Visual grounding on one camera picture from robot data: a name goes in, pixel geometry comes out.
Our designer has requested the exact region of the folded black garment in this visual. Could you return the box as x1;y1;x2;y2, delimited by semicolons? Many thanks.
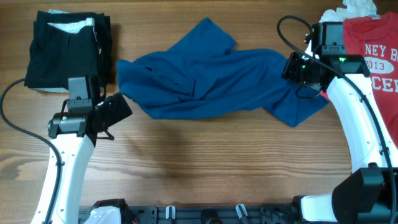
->
24;11;113;89

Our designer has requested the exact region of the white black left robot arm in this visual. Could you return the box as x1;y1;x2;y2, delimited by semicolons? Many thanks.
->
32;93;132;223

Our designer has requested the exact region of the red printed t-shirt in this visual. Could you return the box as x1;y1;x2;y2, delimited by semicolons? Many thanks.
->
320;11;398;147

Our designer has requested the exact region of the blue polo shirt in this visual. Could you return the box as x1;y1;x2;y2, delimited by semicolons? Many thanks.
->
116;18;328;127

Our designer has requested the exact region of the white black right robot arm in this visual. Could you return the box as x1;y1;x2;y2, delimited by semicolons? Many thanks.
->
282;52;397;223

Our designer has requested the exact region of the white crumpled cloth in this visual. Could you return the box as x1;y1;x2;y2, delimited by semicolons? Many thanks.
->
319;0;380;22

